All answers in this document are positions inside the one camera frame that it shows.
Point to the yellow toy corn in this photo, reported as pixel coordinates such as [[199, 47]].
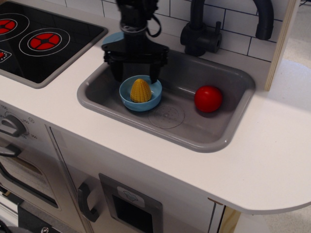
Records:
[[140, 91]]

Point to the light blue plate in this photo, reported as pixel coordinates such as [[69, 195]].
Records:
[[113, 38]]

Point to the light blue bowl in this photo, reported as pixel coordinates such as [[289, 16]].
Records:
[[125, 90]]

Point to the black toy stovetop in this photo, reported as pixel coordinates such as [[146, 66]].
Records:
[[36, 46]]

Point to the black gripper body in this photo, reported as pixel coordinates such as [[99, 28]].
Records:
[[135, 49]]

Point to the grey toy dispenser panel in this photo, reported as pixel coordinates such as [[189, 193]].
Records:
[[131, 207]]

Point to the grey toy sink basin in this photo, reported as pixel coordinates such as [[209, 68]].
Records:
[[176, 118]]

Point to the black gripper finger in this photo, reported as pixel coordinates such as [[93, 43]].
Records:
[[154, 72], [117, 71]]

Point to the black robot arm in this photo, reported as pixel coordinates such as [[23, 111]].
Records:
[[135, 15]]

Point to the dark grey toy faucet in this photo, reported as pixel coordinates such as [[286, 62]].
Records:
[[197, 39]]

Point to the red toy tomato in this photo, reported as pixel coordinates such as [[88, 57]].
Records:
[[208, 99]]

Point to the grey oven knob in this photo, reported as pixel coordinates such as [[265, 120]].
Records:
[[12, 126]]

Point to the wooden side post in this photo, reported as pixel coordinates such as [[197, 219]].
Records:
[[287, 24]]

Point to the grey cabinet door handle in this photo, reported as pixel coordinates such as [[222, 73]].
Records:
[[83, 193]]

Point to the white toy oven door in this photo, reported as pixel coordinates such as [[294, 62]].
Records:
[[36, 178]]

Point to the grey oven door handle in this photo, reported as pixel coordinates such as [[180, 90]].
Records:
[[10, 151]]

